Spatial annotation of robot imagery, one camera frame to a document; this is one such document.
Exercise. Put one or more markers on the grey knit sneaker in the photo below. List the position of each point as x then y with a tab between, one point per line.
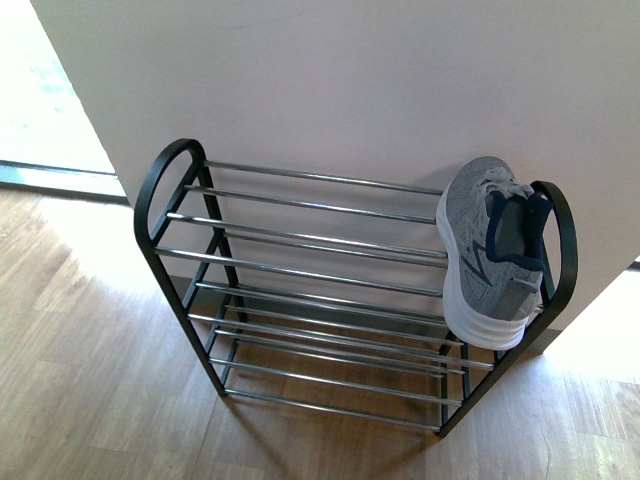
492	228

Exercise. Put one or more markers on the black metal shoe rack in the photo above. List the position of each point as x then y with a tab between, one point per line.
323	291

